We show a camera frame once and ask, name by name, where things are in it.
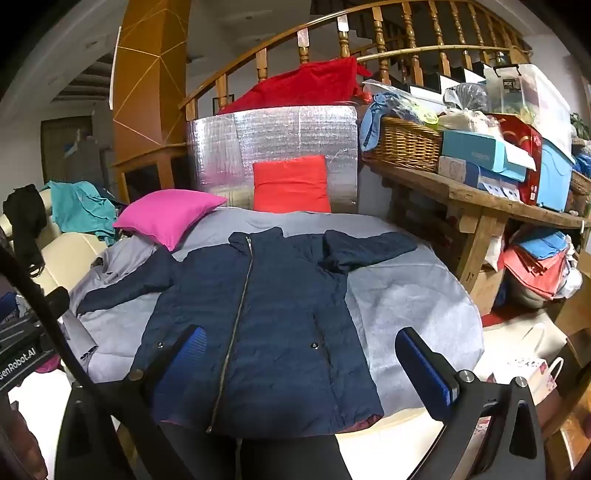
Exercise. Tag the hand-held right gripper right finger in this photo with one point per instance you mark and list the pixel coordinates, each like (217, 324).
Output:
(425, 369)

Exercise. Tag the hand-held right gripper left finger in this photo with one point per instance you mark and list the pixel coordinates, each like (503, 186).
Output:
(184, 362)

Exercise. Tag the navy puffer jacket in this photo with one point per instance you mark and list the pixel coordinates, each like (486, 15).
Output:
(277, 323)

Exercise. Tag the magenta cloth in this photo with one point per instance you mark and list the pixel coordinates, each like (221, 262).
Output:
(48, 367)

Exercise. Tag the grey bed sheet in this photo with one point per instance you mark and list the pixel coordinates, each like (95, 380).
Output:
(406, 295)

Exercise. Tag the white paper bag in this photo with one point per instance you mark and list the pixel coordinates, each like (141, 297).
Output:
(531, 374)

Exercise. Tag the cream sofa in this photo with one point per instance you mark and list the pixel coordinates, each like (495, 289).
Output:
(74, 251)

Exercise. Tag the black garment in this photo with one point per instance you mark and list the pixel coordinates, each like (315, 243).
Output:
(25, 217)

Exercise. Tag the stack of coral and blue cloths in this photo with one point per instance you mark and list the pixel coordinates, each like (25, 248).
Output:
(531, 270)

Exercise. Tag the pink pillow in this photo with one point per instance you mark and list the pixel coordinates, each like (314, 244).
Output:
(166, 214)

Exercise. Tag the teal garment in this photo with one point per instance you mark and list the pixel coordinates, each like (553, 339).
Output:
(78, 207)

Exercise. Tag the wooden table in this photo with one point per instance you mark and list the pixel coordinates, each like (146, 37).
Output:
(480, 198)

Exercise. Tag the dark blue labelled box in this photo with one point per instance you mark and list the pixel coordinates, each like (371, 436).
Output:
(498, 184)

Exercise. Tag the white patterned box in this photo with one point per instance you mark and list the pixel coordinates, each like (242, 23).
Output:
(455, 168)

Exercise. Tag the red-orange pillow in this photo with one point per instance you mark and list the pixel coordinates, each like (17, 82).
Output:
(291, 184)

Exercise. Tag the brown door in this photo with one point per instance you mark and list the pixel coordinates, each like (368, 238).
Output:
(60, 147)

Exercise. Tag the light blue cardboard box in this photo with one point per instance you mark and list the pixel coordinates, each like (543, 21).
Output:
(480, 150)

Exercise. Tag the wicker basket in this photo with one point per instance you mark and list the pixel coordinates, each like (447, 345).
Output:
(401, 143)

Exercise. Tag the blue plastic storage bin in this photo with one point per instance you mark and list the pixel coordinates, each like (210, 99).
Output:
(554, 180)

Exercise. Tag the silver foil insulation mat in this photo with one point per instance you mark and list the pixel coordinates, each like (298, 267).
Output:
(277, 134)

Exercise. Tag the cream bagged item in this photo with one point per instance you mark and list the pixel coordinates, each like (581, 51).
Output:
(466, 122)

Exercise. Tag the light blue cloth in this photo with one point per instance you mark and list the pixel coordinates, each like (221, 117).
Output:
(369, 124)

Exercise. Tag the red gift box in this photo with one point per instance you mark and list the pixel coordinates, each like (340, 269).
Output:
(526, 138)

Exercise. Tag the orange wooden pillar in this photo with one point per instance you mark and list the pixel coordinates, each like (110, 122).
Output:
(147, 92)

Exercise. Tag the grey bagged cloth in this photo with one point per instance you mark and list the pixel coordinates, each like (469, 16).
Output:
(471, 97)

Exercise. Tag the red blanket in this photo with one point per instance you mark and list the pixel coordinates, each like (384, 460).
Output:
(300, 85)

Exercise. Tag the clear plastic storage box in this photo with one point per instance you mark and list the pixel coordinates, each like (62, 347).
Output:
(540, 92)

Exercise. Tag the wooden stair railing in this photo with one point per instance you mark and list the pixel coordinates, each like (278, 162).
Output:
(262, 62)

